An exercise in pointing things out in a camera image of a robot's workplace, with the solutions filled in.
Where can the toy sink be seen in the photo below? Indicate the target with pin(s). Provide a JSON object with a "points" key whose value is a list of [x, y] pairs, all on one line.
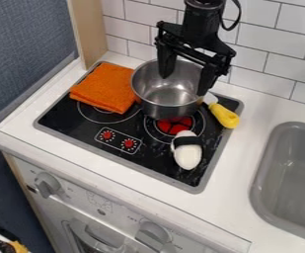
{"points": [[288, 181]]}

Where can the silver pot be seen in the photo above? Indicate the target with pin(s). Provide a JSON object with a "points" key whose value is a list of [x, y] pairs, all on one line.
{"points": [[168, 90]]}

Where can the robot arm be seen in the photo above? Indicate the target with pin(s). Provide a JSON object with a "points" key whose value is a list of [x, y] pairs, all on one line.
{"points": [[201, 18]]}

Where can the orange cloth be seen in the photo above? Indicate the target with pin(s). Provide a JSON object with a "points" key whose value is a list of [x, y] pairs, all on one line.
{"points": [[105, 87]]}

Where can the toy stove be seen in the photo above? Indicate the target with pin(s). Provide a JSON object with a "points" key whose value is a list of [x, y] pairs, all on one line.
{"points": [[137, 126]]}

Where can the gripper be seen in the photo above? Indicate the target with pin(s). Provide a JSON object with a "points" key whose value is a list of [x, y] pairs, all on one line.
{"points": [[189, 44]]}

